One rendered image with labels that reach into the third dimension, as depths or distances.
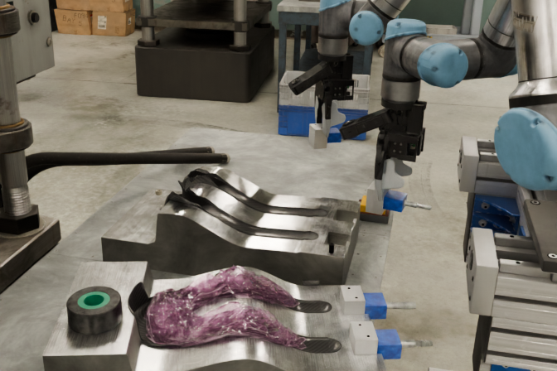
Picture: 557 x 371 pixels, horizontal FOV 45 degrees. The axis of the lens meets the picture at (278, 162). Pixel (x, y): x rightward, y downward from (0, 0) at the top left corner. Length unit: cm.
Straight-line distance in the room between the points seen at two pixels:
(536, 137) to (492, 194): 65
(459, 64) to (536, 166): 32
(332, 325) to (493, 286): 27
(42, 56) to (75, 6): 620
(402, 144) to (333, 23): 44
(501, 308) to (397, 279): 185
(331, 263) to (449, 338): 142
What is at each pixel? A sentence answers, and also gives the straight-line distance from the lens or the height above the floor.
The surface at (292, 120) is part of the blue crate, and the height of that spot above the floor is 11.
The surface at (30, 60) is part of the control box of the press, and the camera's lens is 183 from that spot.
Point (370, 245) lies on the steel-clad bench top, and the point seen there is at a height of 80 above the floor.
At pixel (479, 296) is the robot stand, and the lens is 112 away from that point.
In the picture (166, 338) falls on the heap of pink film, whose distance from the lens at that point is 108.
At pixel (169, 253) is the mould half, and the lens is 138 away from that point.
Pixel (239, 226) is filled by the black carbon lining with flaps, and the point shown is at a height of 89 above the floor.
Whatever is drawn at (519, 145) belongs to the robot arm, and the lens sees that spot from 97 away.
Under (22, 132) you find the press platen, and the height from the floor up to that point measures 103.
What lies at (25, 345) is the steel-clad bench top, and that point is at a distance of 125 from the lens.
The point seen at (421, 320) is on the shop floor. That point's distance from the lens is 273.
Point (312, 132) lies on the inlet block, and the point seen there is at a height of 94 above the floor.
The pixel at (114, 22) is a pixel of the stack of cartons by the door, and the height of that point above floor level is 15.
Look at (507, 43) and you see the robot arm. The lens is 126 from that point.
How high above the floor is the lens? 152
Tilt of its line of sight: 22 degrees down
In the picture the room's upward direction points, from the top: 1 degrees clockwise
